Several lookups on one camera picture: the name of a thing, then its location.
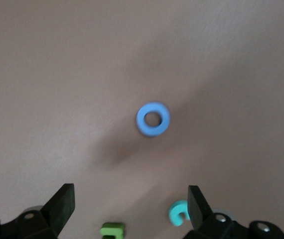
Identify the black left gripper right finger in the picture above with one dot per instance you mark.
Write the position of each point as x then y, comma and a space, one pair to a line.
201, 221

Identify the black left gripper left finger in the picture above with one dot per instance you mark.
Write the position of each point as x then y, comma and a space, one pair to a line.
57, 214

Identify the green letter U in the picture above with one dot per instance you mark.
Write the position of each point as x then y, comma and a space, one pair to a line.
109, 227

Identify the teal letter C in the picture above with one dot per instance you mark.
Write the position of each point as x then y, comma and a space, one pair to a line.
173, 214

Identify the blue letter O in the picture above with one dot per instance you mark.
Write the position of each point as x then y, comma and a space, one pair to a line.
142, 124

